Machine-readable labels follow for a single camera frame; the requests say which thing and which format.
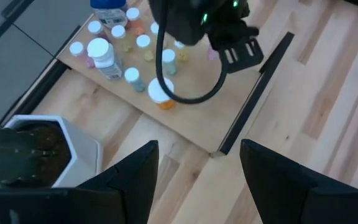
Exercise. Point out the white hexagonal plant pot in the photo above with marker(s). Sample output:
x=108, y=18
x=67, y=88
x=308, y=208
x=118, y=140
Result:
x=82, y=155

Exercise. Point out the tall green cactus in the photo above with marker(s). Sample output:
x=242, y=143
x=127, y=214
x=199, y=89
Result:
x=5, y=155

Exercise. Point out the black aluminium table frame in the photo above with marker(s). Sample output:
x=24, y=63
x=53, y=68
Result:
x=42, y=87

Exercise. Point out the teal pill bottle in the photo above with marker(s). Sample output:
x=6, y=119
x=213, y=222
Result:
x=131, y=74

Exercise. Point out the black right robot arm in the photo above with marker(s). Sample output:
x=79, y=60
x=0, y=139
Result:
x=179, y=21

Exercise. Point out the orange pill bottle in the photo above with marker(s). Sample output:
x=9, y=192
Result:
x=158, y=91

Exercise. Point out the yellow-green pill bottle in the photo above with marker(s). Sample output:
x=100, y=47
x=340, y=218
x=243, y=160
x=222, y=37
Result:
x=143, y=41
x=118, y=31

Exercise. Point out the red pill bottle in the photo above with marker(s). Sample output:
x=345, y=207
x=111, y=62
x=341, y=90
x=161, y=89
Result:
x=133, y=14

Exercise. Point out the large white labelled medicine bottle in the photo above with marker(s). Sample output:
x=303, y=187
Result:
x=98, y=48

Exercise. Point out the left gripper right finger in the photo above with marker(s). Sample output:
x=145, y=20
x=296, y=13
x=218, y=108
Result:
x=269, y=180

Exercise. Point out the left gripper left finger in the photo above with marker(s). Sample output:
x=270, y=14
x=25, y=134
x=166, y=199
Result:
x=138, y=180

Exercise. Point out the yellow pill bottle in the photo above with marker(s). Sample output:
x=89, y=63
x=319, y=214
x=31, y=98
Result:
x=179, y=45

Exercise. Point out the right arm wrist camera box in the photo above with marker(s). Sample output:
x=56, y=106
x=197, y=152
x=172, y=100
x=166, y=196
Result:
x=241, y=56

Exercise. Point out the white cap pill bottle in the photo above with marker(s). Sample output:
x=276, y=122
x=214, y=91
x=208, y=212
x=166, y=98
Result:
x=153, y=28

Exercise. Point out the green pill bottle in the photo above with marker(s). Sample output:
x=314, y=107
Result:
x=168, y=56

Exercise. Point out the blue cap labelled bottle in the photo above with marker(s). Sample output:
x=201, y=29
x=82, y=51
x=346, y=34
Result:
x=109, y=9

